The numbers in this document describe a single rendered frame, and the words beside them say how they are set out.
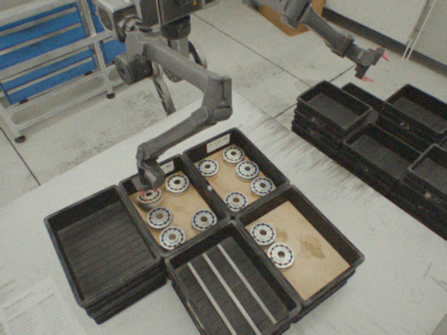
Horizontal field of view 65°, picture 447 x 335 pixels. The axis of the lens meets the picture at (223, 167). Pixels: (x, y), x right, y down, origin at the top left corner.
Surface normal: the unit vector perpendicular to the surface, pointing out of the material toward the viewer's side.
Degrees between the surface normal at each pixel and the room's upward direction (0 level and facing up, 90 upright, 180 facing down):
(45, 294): 0
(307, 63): 0
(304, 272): 0
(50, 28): 90
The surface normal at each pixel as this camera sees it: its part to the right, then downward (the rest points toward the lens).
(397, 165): 0.01, -0.63
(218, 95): 0.74, 0.16
